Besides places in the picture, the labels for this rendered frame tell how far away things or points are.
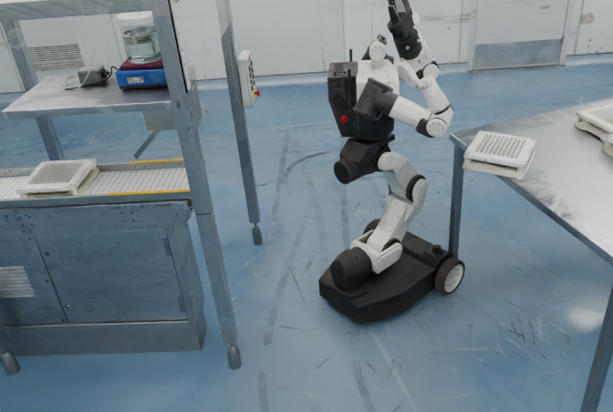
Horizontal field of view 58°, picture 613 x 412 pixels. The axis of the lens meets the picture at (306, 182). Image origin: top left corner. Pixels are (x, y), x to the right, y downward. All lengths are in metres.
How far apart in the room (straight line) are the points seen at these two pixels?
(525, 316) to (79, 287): 2.15
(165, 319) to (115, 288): 0.28
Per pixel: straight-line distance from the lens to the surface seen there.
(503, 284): 3.20
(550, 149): 2.66
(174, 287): 2.63
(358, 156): 2.45
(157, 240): 2.48
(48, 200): 2.47
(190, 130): 2.04
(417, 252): 3.04
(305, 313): 2.98
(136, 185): 2.45
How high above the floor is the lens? 2.04
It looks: 30 degrees down
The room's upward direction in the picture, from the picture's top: 5 degrees counter-clockwise
